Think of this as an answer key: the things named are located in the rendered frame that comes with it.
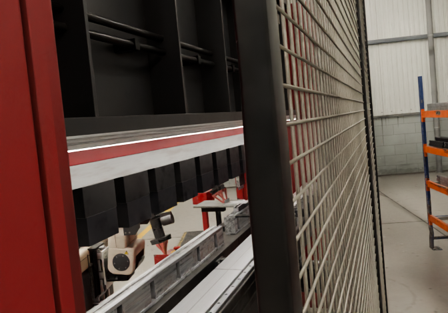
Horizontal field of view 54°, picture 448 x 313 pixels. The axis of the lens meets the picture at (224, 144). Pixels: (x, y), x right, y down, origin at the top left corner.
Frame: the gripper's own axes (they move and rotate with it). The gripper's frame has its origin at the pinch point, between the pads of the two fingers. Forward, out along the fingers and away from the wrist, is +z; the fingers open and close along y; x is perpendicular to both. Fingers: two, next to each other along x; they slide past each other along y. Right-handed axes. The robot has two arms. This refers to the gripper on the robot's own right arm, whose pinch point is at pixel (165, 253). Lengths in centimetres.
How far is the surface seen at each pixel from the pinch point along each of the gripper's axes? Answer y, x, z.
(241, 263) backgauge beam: 66, -68, -3
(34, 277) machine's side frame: 97, -189, -37
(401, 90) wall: 204, 788, -59
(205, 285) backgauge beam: 60, -88, -5
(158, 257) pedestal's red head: -2.0, -4.7, 0.2
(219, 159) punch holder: 48, -7, -40
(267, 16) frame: 117, -190, -47
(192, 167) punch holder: 47, -40, -40
